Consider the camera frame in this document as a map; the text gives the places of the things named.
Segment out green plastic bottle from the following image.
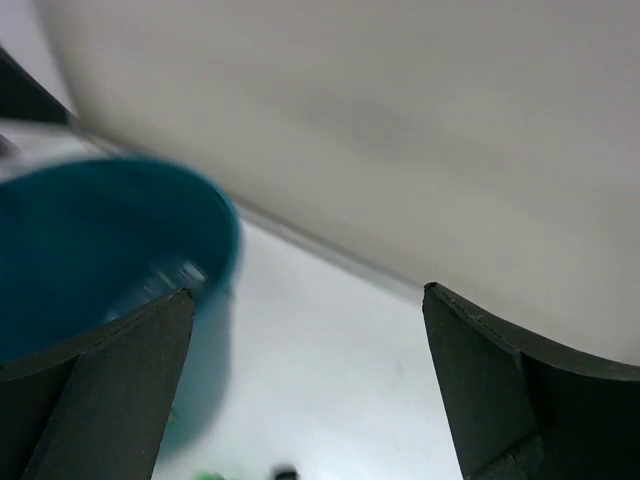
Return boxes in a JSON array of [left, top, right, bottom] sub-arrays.
[[191, 470, 231, 480]]

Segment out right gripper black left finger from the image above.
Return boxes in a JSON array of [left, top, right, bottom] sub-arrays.
[[1, 289, 194, 479]]

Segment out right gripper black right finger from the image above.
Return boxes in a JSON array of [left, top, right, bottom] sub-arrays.
[[422, 282, 639, 479]]

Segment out teal plastic bin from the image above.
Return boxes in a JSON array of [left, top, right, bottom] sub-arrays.
[[1, 156, 241, 456]]

